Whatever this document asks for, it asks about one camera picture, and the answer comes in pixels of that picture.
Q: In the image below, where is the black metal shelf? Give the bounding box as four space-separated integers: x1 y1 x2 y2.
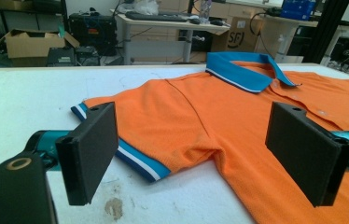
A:
0 0 70 35

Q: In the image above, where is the blue box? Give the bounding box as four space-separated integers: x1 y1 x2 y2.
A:
279 0 317 21

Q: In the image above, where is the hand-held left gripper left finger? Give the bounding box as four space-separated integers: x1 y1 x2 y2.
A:
55 102 119 206

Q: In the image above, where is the white desk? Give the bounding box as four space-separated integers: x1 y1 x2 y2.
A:
110 8 231 65

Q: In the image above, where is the clear plastic bottle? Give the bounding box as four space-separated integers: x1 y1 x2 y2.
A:
198 0 213 24

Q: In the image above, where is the black keyboard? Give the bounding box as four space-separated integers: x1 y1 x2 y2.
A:
124 10 189 23

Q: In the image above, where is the black metal frame pillar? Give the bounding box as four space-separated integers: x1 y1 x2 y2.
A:
302 0 349 64

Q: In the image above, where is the printed brown cardboard box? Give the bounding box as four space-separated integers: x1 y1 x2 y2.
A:
210 16 262 53

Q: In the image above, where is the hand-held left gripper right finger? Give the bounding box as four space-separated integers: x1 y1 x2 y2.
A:
264 101 349 208

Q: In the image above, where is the white foam mat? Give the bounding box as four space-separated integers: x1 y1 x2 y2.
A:
0 63 349 224

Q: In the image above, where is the clear plastic bag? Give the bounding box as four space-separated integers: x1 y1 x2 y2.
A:
133 0 161 16

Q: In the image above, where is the open cardboard box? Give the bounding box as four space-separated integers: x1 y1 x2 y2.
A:
0 29 81 67

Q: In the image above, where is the orange polo shirt blue collar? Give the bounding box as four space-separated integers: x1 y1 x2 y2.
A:
70 51 349 224

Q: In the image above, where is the black equipment case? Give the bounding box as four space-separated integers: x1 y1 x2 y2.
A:
68 12 119 57

